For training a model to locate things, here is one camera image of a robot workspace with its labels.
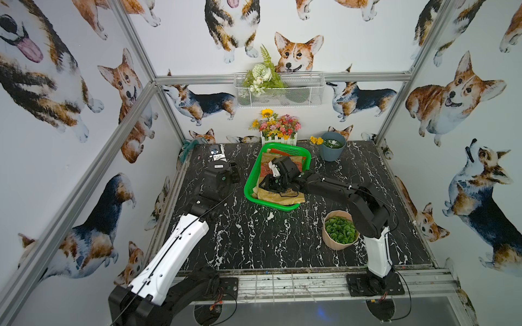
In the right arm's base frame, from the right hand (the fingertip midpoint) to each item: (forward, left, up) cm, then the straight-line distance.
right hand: (265, 177), depth 90 cm
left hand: (-3, +12, +18) cm, 22 cm away
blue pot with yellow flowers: (+27, -37, -8) cm, 46 cm away
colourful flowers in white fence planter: (+29, -5, +3) cm, 30 cm away
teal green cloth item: (+30, +48, -11) cm, 57 cm away
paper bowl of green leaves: (-23, -28, -2) cm, 37 cm away
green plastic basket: (+4, +6, -5) cm, 8 cm away
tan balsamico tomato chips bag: (-7, -4, -5) cm, 10 cm away
